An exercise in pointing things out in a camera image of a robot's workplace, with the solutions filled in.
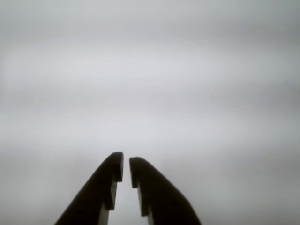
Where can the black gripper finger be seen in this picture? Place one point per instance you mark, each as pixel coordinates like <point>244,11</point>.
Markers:
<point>93,194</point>
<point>161,199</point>

